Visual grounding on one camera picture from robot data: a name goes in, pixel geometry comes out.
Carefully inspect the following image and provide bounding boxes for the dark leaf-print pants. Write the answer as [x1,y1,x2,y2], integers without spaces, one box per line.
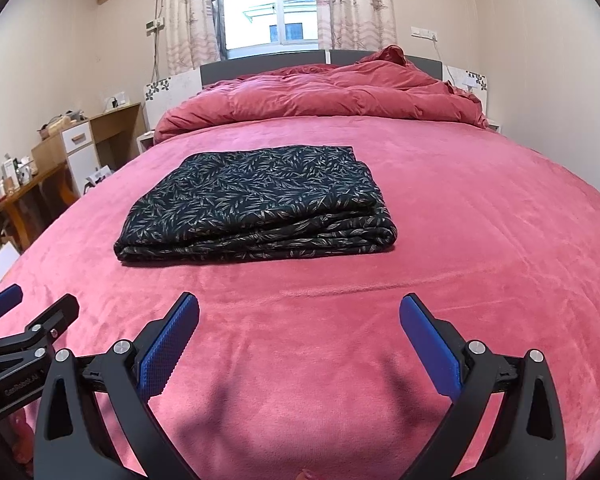
[113,145,398,263]

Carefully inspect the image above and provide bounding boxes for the patterned beige curtain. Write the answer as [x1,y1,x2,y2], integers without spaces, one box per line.
[316,0,398,53]
[162,0,221,78]

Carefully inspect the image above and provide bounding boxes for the grey headboard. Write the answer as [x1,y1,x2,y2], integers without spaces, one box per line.
[200,50,443,88]

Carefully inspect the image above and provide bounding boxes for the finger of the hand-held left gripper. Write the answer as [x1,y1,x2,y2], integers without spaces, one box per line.
[0,294,81,361]
[0,283,23,333]

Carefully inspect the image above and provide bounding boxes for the wooden desk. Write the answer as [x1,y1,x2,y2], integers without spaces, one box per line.
[0,160,81,251]

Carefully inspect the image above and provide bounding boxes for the pink bed blanket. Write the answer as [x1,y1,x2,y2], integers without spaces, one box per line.
[0,115,600,480]

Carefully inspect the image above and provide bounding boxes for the wooden cabinet with white drawers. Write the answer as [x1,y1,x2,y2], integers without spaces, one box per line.
[30,102,143,196]

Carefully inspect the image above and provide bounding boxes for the group of toiletry bottles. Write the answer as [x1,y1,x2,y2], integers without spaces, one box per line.
[0,156,37,196]

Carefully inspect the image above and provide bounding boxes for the beige bag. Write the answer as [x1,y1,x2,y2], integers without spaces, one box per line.
[39,111,88,139]

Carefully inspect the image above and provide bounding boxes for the white printed cardboard box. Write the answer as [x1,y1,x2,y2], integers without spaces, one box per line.
[82,165,113,196]

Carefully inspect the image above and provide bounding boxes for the white paper board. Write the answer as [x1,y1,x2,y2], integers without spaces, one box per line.
[0,237,21,286]

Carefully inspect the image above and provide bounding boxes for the red duvet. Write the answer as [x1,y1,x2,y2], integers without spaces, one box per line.
[152,45,488,143]

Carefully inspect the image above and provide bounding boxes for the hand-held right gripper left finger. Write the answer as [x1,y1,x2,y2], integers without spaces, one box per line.
[32,291,201,480]

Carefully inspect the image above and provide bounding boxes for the white nightstand with leaf decor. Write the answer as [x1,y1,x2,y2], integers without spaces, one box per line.
[136,71,203,153]
[442,65,503,133]

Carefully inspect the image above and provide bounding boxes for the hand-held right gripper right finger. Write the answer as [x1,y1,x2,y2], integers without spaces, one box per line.
[399,293,567,480]

